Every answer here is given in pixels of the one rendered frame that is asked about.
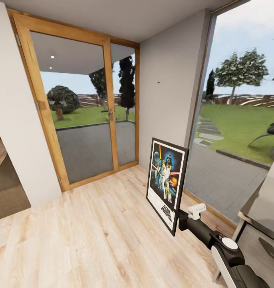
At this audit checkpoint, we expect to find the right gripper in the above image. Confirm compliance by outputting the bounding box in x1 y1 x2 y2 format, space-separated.
174 209 207 239

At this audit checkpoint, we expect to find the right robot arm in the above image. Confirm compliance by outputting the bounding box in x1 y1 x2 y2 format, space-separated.
174 203 270 288

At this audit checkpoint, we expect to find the poster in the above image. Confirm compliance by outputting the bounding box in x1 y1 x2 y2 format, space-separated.
146 138 189 237

